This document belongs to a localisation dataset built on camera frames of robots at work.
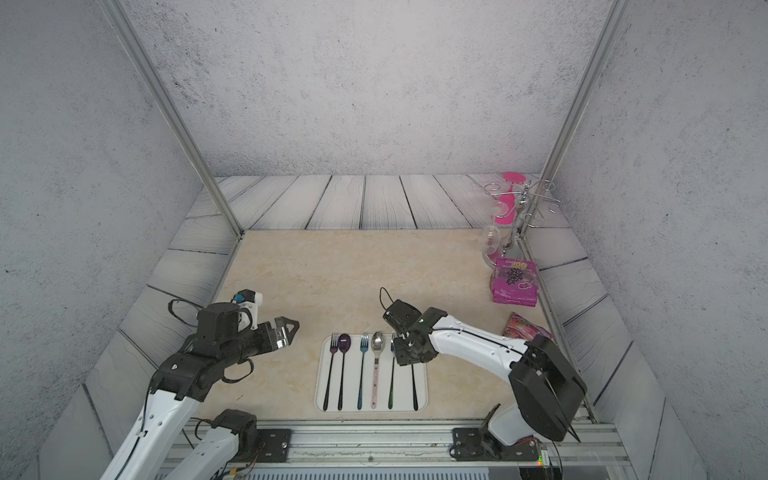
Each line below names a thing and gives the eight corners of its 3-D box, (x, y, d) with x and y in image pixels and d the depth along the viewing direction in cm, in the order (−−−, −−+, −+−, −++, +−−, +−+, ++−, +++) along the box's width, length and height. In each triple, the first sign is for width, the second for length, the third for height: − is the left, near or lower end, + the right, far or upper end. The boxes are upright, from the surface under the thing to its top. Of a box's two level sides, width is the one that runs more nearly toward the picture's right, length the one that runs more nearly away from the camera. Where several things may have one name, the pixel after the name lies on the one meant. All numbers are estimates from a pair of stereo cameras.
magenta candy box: (492, 304, 100) (497, 293, 95) (492, 269, 110) (497, 256, 105) (532, 312, 98) (539, 300, 93) (529, 275, 108) (536, 262, 103)
